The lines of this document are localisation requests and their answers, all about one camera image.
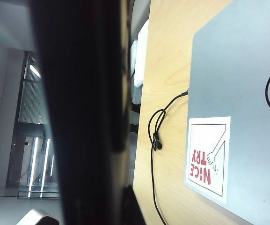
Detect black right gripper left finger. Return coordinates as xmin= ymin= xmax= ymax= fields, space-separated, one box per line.
xmin=16 ymin=208 xmax=59 ymax=225

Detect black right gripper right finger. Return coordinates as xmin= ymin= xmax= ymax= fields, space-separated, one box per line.
xmin=122 ymin=185 xmax=147 ymax=225

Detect black charging cable silver plugs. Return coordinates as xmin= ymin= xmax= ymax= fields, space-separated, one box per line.
xmin=147 ymin=88 xmax=190 ymax=225

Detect black smartphone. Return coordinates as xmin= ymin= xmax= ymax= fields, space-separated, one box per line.
xmin=29 ymin=0 xmax=135 ymax=225

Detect glass door with lights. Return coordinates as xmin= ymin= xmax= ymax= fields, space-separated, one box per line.
xmin=6 ymin=50 xmax=60 ymax=199

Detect white Nice Try sticker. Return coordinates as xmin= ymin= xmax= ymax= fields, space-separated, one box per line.
xmin=183 ymin=116 xmax=231 ymax=205

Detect white base block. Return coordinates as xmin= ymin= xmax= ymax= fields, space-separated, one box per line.
xmin=129 ymin=20 xmax=150 ymax=87

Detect silver Dell laptop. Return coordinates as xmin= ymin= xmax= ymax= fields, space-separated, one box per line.
xmin=183 ymin=0 xmax=270 ymax=225

